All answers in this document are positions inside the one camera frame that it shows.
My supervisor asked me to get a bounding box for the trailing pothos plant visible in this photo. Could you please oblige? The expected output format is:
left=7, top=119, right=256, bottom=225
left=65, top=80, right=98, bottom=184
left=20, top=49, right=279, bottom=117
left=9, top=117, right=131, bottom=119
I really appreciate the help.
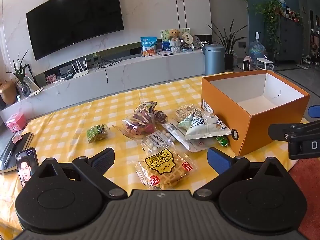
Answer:
left=254, top=0, right=284, bottom=55

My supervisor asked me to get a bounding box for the brown teddy bear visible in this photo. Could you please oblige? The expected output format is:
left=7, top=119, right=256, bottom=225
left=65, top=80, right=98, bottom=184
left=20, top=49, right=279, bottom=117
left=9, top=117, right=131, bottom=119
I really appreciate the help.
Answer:
left=167, top=29, right=181, bottom=41

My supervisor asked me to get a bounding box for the yellow checked tablecloth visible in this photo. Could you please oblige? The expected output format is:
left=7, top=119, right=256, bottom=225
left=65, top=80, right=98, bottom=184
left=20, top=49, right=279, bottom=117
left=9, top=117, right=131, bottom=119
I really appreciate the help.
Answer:
left=0, top=72, right=310, bottom=233

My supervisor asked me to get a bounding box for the pink box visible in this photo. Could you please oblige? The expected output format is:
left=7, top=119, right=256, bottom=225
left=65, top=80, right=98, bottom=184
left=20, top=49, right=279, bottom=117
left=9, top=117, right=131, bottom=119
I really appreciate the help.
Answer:
left=6, top=113, right=27, bottom=132

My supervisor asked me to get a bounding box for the black cable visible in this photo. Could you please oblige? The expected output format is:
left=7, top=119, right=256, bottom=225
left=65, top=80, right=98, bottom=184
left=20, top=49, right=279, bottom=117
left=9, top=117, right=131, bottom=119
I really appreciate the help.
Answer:
left=95, top=57, right=123, bottom=83

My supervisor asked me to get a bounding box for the green snack packet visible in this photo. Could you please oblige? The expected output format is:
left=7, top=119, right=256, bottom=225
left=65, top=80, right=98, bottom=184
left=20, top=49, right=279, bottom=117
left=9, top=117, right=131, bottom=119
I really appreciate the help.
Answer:
left=86, top=124, right=110, bottom=144

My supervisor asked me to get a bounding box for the blue water jug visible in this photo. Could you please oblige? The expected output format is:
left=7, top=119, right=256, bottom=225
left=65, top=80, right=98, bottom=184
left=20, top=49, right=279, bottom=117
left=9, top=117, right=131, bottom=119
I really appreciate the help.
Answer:
left=249, top=31, right=266, bottom=63

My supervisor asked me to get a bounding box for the black notebook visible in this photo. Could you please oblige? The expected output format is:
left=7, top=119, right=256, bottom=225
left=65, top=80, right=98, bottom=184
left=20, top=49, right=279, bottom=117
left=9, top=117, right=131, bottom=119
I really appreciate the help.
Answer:
left=0, top=132, right=34, bottom=174

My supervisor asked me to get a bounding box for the clear red candy packet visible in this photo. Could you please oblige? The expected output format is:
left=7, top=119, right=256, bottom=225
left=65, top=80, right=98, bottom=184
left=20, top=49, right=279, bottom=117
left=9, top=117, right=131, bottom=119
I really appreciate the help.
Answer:
left=122, top=101, right=158, bottom=140

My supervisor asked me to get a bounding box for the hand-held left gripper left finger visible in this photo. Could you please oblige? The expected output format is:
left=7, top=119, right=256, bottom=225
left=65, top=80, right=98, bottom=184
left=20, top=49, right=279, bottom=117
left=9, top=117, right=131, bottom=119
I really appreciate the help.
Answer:
left=37, top=147, right=127, bottom=198

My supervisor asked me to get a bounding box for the orange cardboard box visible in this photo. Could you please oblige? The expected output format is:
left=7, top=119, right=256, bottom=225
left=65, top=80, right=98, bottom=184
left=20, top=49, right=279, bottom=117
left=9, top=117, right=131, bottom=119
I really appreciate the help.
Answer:
left=201, top=70, right=311, bottom=156

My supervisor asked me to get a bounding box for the long-leaf potted plant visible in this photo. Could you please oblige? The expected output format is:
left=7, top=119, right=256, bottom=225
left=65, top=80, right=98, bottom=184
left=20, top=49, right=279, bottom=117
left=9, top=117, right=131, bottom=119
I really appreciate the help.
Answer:
left=206, top=19, right=248, bottom=71

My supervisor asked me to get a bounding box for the white marble television console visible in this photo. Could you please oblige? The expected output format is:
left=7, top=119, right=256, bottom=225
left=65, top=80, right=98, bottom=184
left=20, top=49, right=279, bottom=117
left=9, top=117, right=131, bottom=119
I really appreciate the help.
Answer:
left=0, top=47, right=208, bottom=125

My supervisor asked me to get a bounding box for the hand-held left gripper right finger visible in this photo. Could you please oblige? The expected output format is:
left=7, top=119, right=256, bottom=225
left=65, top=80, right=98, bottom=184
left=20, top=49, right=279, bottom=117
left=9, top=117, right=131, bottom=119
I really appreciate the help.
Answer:
left=194, top=147, right=288, bottom=197

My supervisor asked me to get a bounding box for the golden vase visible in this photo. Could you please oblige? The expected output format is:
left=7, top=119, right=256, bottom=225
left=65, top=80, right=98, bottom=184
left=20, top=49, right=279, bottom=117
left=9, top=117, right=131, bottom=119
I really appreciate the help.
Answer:
left=0, top=81, right=17, bottom=105

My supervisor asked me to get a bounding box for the yellow waffle packet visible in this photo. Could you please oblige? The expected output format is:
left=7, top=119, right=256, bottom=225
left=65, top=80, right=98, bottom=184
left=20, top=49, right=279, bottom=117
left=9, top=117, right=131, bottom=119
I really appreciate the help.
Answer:
left=136, top=147, right=199, bottom=192

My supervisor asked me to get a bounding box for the bottle-shaped cola candy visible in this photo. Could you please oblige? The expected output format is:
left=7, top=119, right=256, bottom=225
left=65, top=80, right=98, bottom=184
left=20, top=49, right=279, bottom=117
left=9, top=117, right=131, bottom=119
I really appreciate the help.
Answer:
left=152, top=110, right=168, bottom=125

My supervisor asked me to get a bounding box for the white green pillow packet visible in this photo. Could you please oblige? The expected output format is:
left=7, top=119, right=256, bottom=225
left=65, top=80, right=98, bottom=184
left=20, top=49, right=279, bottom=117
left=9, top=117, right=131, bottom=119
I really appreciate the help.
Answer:
left=176, top=111, right=232, bottom=140

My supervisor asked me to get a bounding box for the teddy bear in basket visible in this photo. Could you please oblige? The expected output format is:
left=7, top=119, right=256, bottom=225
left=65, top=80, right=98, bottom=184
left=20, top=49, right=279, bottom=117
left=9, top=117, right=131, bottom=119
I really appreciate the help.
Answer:
left=160, top=28, right=190, bottom=52

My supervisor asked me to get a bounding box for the blue snack bag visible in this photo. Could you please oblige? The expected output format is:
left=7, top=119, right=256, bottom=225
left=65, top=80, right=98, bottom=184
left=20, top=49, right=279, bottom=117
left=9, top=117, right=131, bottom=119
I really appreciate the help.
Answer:
left=140, top=37, right=157, bottom=57

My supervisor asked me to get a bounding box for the white round stool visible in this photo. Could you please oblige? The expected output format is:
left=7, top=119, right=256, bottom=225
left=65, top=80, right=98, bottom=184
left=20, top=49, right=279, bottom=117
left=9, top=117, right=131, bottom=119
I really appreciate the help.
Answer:
left=256, top=58, right=275, bottom=71

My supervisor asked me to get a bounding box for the long white snack packet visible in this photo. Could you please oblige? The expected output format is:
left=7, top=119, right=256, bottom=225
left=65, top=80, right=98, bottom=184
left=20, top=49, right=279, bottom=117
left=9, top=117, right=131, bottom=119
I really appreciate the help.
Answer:
left=165, top=122, right=213, bottom=153

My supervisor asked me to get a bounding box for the clear rice crisp packet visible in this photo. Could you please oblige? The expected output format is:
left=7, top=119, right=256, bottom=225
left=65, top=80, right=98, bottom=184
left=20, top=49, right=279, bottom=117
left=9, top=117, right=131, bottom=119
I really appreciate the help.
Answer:
left=174, top=104, right=203, bottom=123

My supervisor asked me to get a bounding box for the smartphone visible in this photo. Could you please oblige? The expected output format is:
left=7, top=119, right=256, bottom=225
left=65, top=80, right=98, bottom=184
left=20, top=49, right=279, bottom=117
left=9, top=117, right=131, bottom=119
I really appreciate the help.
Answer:
left=15, top=147, right=39, bottom=188

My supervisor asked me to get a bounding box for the grey pedal trash bin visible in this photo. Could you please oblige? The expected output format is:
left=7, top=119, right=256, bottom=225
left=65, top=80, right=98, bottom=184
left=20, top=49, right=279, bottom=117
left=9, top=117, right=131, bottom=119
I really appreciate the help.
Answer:
left=204, top=44, right=225, bottom=76

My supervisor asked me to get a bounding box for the white router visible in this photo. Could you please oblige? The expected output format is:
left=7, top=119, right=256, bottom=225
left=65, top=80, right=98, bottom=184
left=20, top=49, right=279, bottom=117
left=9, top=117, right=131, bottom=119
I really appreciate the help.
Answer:
left=71, top=58, right=90, bottom=80

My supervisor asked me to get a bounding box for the black flat television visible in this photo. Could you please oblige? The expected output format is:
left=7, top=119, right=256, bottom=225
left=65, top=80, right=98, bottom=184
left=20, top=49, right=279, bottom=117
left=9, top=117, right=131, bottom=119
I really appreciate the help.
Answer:
left=26, top=0, right=125, bottom=61

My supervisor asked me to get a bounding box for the pink space heater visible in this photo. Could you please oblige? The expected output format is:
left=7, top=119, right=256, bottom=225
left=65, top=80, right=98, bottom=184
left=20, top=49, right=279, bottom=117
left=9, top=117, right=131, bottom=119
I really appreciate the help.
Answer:
left=242, top=56, right=255, bottom=71

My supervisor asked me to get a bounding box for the dark grey cabinet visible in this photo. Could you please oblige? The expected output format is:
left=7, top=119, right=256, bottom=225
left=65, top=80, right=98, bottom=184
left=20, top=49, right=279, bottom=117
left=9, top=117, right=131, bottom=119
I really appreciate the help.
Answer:
left=265, top=15, right=304, bottom=64

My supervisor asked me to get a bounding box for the plant in glass vase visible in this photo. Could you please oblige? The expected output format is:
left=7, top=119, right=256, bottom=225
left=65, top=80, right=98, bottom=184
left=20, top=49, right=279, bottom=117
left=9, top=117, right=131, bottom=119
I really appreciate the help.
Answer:
left=6, top=50, right=32, bottom=97

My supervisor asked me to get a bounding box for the clear white ball snack packet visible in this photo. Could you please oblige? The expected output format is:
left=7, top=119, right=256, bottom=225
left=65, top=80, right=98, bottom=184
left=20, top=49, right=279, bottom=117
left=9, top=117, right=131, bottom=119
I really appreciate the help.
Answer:
left=139, top=127, right=177, bottom=153

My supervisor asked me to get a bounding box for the reddish rug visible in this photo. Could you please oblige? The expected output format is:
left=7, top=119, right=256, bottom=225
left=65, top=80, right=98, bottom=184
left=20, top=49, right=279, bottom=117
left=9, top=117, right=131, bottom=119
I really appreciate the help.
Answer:
left=289, top=155, right=320, bottom=233

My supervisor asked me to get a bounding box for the round paper fan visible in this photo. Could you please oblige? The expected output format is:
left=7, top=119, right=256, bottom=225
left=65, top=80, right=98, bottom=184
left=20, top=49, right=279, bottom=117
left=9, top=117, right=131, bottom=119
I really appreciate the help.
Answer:
left=180, top=32, right=194, bottom=48

